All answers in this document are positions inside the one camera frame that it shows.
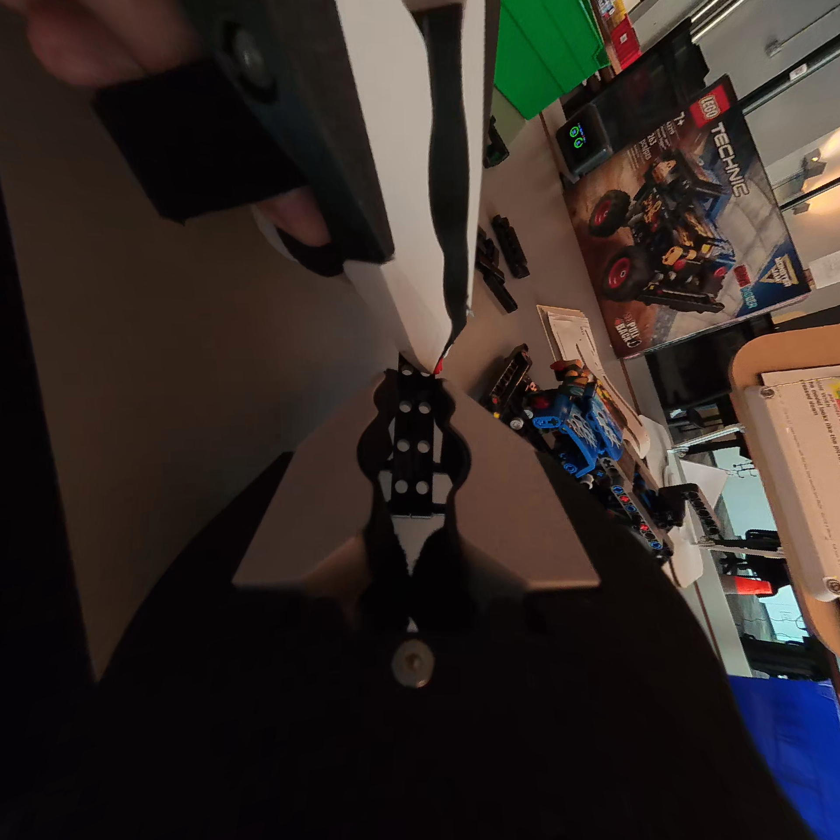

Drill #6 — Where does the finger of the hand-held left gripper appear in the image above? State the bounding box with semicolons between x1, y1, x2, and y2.
336;0;462;372
430;0;504;329

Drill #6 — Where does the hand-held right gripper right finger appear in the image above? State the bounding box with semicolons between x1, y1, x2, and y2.
430;379;602;593

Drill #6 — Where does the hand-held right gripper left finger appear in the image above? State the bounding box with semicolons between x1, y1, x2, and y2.
231;369;409;592

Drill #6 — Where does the wide black lego beam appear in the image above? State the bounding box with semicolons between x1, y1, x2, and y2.
386;353;455;521

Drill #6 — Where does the lego truck model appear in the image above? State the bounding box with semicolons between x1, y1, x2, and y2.
481;343;702;567

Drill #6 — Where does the lego instruction booklet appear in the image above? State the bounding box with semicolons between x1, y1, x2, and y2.
537;304;672;460

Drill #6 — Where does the lego set box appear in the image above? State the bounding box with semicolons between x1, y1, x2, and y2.
563;74;813;360

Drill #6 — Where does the person's left hand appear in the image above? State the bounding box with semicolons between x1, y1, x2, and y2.
26;0;329;247

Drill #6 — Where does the green plastic bin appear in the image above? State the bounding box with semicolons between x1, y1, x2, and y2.
492;0;613;120

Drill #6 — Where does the small device with green display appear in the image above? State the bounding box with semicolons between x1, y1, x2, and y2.
555;104;616;179

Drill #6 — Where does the red box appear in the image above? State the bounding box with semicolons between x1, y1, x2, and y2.
591;0;641;70

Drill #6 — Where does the tan board with white plate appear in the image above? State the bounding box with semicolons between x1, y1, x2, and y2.
728;324;840;657

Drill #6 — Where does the blue plastic bin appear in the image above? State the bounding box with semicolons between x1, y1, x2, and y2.
727;675;840;840

